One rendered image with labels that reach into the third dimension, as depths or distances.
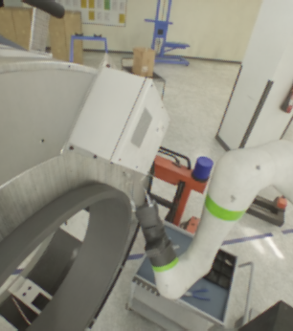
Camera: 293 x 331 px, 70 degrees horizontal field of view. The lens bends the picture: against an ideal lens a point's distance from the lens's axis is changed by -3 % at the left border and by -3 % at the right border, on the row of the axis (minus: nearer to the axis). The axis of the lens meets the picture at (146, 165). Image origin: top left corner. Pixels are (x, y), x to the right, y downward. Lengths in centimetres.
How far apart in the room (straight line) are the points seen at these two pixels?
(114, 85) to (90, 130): 10
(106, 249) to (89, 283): 19
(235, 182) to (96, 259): 84
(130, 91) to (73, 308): 103
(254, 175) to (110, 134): 33
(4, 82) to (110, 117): 19
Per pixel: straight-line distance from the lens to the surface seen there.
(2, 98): 36
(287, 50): 321
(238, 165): 53
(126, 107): 44
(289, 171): 64
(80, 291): 122
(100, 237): 112
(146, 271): 142
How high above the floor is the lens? 194
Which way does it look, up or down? 39 degrees down
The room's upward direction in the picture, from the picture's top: 9 degrees clockwise
